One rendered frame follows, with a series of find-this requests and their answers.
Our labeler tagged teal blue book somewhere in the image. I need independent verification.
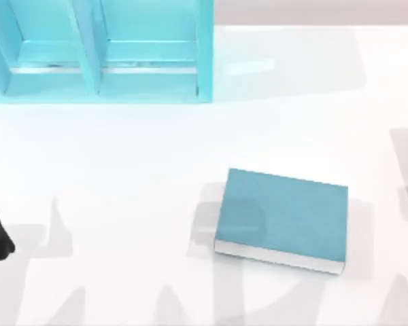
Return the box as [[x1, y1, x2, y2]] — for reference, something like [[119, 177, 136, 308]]
[[213, 167, 349, 276]]

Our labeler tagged light blue rack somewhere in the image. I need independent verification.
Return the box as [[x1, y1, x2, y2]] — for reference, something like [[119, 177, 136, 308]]
[[0, 0, 214, 105]]

